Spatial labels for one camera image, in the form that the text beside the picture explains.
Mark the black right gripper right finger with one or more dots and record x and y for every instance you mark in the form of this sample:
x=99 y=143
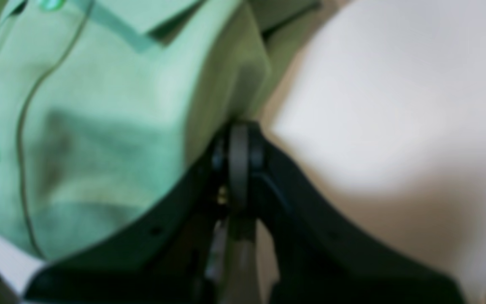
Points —
x=322 y=257

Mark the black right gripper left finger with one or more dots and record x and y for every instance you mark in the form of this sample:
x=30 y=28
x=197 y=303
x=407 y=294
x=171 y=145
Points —
x=162 y=258

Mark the light green T-shirt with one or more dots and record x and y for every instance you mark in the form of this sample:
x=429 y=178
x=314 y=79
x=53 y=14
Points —
x=104 y=104

